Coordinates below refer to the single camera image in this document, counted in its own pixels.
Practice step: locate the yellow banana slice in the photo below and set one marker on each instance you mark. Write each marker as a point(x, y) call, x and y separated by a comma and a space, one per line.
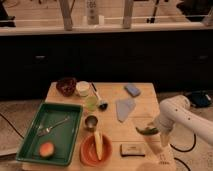
point(99, 144)

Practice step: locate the orange bowl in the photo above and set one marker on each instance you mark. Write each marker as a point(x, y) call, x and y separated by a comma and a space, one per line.
point(88, 154)

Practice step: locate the blue sponge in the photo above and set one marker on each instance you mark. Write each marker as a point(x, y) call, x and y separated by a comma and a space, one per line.
point(132, 90)

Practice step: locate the black handled brush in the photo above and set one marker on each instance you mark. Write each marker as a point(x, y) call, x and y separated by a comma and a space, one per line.
point(102, 104)

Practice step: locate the dark red bowl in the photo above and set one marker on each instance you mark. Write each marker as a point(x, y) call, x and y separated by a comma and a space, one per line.
point(66, 86)

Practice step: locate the blue object on floor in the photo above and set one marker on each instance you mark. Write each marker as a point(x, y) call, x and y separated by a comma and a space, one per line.
point(200, 99)

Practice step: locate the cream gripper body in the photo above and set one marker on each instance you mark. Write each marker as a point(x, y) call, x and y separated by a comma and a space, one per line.
point(165, 138)

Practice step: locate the green pepper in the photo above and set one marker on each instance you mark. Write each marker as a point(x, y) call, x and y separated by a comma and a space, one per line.
point(147, 131)

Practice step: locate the small metal cup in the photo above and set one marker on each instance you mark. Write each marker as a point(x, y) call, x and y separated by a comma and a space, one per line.
point(91, 123)

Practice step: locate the peach fruit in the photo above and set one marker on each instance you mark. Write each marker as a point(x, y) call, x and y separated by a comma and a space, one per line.
point(46, 149)

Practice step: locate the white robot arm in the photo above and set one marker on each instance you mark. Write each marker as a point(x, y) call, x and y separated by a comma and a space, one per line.
point(177, 110)

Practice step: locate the white round container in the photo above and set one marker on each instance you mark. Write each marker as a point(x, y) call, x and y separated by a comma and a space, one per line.
point(82, 88)

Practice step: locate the metal spoon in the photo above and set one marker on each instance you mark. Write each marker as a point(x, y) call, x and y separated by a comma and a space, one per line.
point(48, 129)

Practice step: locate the green plastic tray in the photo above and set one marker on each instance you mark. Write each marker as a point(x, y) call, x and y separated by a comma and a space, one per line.
point(63, 136)

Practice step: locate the blue cloth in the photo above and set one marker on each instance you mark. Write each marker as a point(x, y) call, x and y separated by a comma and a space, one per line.
point(124, 107)

